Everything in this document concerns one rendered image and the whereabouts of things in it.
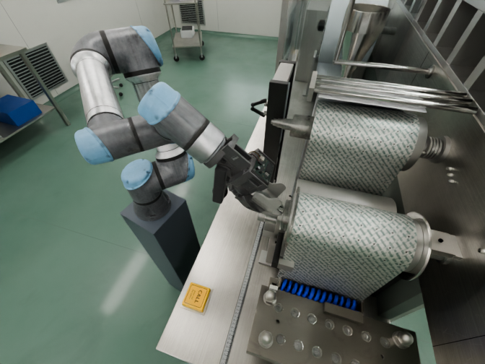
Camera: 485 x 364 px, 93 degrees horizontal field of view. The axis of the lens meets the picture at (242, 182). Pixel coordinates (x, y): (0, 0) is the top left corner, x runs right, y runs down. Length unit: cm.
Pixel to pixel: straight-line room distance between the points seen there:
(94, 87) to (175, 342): 72
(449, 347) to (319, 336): 26
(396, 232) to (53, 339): 198
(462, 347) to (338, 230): 28
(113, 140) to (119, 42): 39
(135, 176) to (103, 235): 142
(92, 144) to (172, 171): 42
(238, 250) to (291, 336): 34
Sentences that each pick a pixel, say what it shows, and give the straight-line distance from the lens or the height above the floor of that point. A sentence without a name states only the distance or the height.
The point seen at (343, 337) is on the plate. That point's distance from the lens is 74.
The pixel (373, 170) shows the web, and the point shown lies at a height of 129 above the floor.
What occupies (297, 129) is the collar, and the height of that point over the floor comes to 134.
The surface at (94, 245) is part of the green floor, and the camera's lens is 226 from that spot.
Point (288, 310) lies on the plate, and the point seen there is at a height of 103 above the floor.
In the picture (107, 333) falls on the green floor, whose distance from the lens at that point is 193.
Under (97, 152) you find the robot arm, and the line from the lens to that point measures 53.
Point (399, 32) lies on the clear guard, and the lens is 137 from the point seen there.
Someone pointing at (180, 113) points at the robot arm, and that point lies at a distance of 42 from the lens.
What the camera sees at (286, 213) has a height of 128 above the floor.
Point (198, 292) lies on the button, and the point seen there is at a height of 92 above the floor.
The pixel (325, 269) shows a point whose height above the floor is 116.
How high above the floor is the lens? 171
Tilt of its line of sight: 48 degrees down
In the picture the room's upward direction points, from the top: straight up
